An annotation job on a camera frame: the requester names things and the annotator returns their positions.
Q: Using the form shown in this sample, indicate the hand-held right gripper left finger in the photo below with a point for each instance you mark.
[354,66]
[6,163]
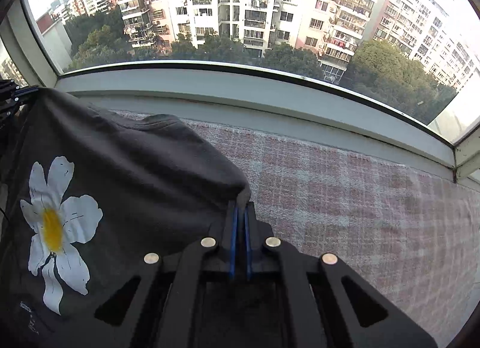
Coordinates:
[234,243]

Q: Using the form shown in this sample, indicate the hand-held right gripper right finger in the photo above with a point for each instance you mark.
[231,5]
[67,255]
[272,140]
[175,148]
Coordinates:
[247,246]

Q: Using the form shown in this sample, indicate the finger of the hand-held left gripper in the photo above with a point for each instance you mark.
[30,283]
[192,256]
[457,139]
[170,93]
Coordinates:
[15,90]
[7,108]

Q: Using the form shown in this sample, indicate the dark grey flower-print t-shirt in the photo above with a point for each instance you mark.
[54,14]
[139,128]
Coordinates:
[131,168]

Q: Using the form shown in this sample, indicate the pink plaid blanket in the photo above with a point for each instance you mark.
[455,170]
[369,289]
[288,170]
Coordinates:
[337,201]

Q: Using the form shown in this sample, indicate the green trees outside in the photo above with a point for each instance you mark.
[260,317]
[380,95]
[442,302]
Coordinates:
[393,74]

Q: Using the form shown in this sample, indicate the apartment buildings outside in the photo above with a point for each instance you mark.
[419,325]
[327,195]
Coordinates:
[232,3]

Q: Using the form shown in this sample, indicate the white window frame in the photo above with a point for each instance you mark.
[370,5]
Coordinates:
[262,100]

